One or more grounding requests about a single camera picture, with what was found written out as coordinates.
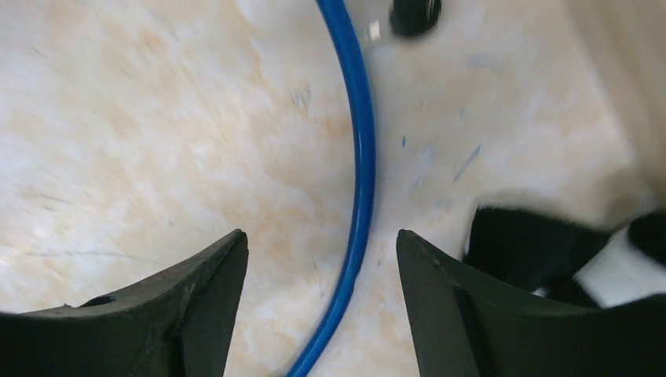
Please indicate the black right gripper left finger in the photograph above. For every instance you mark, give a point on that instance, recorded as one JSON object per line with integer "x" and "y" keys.
{"x": 177, "y": 322}

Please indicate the black-headed padlock keys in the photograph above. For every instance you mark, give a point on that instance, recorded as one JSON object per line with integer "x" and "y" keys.
{"x": 405, "y": 20}

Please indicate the blue cable lock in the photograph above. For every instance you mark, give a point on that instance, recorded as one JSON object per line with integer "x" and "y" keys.
{"x": 361, "y": 108}

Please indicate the black white striped cloth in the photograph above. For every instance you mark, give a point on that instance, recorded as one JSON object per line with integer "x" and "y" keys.
{"x": 567, "y": 261}

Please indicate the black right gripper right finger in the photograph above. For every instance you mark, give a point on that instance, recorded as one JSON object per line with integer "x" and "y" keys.
{"x": 466, "y": 323}

